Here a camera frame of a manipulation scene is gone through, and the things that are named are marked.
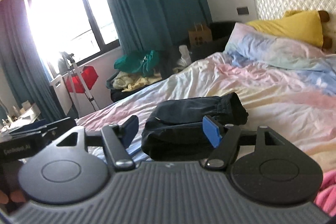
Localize yellow pillow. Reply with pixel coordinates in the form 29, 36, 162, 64
247, 10, 333, 50

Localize red bag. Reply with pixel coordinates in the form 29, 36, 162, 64
65, 65, 99, 94

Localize yellow clothes pile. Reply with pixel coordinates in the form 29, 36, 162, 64
111, 72, 162, 92

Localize pastel tie-dye pillow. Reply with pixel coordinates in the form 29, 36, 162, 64
224, 23, 335, 73

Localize black shorts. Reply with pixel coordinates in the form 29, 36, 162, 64
141, 92, 248, 161

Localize brown paper bag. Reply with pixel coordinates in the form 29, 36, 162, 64
189, 23, 213, 47

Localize black wall switch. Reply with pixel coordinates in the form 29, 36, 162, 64
236, 6, 249, 15

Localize white tripod stand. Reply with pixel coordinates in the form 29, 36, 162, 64
60, 52, 100, 117

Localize pastel tie-dye bed sheet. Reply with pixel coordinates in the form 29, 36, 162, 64
76, 53, 335, 172

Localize green cloth bag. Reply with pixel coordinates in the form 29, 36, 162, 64
114, 51, 159, 77

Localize teal curtain left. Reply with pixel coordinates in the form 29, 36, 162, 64
1, 0, 65, 122

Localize white heater panel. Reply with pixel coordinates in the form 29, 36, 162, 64
50, 75, 72, 114

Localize pink cloth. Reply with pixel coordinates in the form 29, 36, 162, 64
314, 170, 336, 217

